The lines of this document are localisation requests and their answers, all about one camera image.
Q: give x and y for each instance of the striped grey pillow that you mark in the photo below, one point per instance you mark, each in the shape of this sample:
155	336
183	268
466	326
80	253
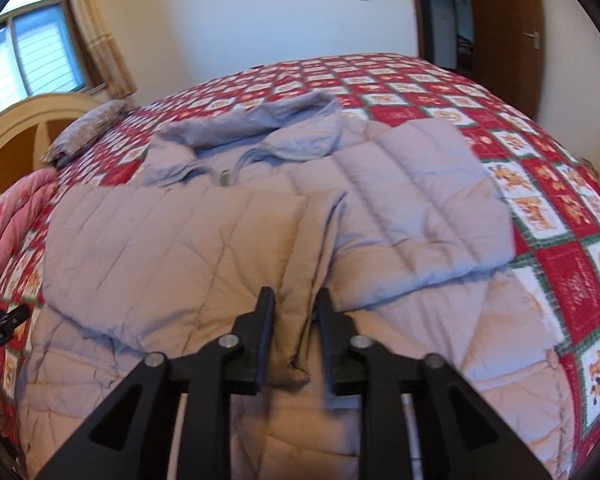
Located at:
83	132

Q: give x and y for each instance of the cream wooden headboard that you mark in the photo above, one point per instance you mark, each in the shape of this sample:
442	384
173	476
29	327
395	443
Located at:
28	127

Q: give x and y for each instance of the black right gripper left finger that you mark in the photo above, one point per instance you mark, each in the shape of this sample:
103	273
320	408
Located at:
172	416

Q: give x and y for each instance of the silver door handle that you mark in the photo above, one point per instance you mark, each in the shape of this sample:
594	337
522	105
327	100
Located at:
535	38

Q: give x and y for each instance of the window with blue glass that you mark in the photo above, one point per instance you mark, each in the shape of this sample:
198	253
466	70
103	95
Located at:
39	51

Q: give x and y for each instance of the brown wooden door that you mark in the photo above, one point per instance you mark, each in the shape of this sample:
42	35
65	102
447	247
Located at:
505	61

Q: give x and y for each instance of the beige patterned right curtain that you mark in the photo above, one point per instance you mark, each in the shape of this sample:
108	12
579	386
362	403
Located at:
103	49

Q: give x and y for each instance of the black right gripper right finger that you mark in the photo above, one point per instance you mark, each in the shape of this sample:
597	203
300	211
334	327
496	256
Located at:
418	416

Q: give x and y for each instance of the pink folded quilt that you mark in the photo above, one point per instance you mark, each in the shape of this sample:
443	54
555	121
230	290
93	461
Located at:
20	205

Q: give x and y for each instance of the red patchwork bear bedspread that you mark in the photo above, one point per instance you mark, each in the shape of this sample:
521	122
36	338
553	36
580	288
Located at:
554	202

